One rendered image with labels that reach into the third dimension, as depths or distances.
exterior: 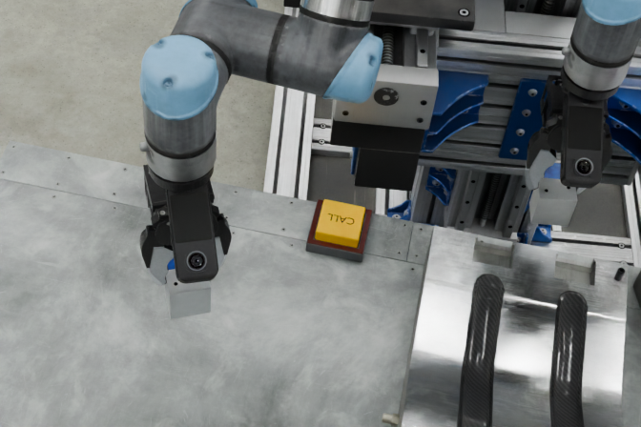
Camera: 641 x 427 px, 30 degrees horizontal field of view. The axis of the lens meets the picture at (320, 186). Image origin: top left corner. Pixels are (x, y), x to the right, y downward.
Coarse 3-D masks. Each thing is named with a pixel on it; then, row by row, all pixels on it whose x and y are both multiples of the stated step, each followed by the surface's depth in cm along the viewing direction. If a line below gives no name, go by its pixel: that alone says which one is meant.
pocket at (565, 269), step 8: (560, 264) 159; (568, 264) 159; (576, 264) 159; (584, 264) 159; (592, 264) 158; (560, 272) 159; (568, 272) 159; (576, 272) 159; (584, 272) 160; (592, 272) 158; (576, 280) 159; (584, 280) 159; (592, 280) 157
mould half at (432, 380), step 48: (432, 240) 158; (432, 288) 153; (528, 288) 154; (576, 288) 154; (624, 288) 155; (432, 336) 149; (528, 336) 150; (624, 336) 151; (432, 384) 143; (528, 384) 145
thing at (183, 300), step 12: (168, 264) 145; (168, 276) 143; (168, 288) 142; (180, 288) 142; (192, 288) 142; (204, 288) 142; (168, 300) 144; (180, 300) 143; (192, 300) 143; (204, 300) 144; (180, 312) 144; (192, 312) 145; (204, 312) 146
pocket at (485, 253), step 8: (480, 248) 160; (488, 248) 160; (496, 248) 159; (504, 248) 160; (512, 248) 159; (472, 256) 160; (480, 256) 160; (488, 256) 160; (496, 256) 160; (504, 256) 160; (512, 256) 158; (496, 264) 159; (504, 264) 159
